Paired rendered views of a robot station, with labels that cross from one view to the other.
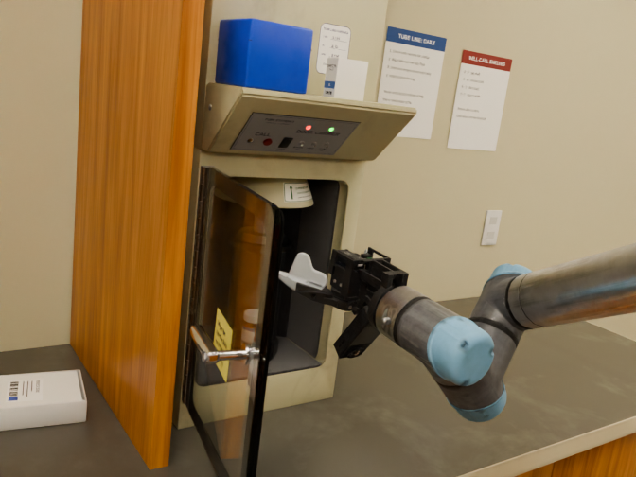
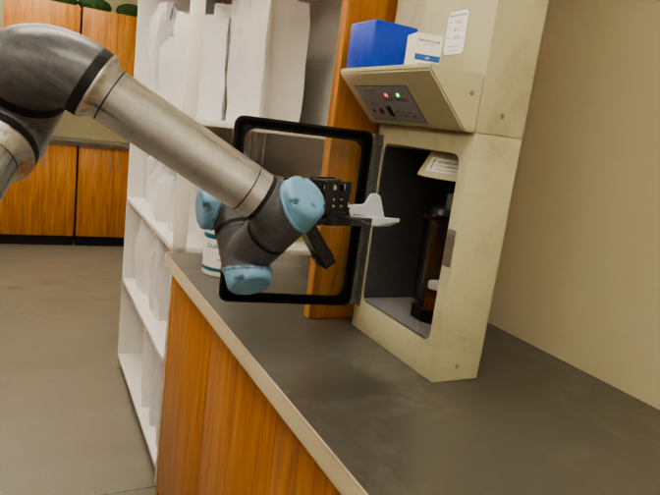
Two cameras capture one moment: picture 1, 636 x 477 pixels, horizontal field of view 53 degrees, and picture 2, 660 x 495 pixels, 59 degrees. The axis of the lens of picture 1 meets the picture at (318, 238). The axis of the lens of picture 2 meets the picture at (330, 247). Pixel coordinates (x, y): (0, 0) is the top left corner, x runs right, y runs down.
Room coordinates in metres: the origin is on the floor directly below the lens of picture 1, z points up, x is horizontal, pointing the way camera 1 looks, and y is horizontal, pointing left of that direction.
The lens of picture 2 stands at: (1.06, -1.14, 1.39)
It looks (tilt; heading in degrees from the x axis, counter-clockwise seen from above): 11 degrees down; 97
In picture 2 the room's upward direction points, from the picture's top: 7 degrees clockwise
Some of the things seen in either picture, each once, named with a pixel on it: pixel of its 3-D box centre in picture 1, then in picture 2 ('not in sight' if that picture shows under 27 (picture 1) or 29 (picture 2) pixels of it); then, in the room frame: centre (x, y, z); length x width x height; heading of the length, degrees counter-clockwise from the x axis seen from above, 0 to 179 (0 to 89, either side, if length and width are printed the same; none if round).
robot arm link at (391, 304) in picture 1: (401, 315); not in sight; (0.82, -0.13, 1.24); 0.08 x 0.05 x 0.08; 125
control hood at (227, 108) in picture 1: (312, 128); (401, 97); (1.01, 0.03, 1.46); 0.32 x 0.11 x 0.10; 125
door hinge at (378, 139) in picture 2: (198, 289); (365, 221); (0.96, 0.18, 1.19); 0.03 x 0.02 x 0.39; 125
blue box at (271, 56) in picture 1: (262, 57); (381, 49); (0.95, 0.11, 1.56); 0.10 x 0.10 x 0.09; 35
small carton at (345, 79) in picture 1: (344, 79); (422, 52); (1.04, -0.01, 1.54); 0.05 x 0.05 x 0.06; 21
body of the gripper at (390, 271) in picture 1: (367, 288); (315, 202); (0.89, -0.08, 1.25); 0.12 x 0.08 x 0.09; 35
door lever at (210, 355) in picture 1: (217, 344); not in sight; (0.74, 0.11, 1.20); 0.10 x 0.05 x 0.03; 25
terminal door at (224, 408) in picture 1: (223, 327); (296, 216); (0.81, 0.11, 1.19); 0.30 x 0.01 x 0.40; 25
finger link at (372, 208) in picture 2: not in sight; (374, 209); (0.99, -0.08, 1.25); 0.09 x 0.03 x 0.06; 179
